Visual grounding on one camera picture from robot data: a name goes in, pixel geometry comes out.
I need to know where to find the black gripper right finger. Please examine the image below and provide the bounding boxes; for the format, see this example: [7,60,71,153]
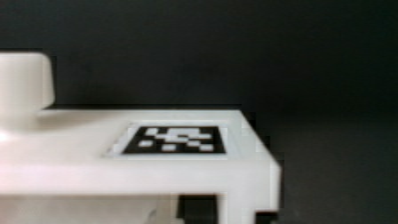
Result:
[256,213,277,224]

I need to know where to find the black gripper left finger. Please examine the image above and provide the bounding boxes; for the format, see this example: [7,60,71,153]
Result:
[176,195,218,224]

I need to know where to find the white front drawer tray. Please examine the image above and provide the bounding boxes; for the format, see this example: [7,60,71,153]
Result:
[0,52,281,224]

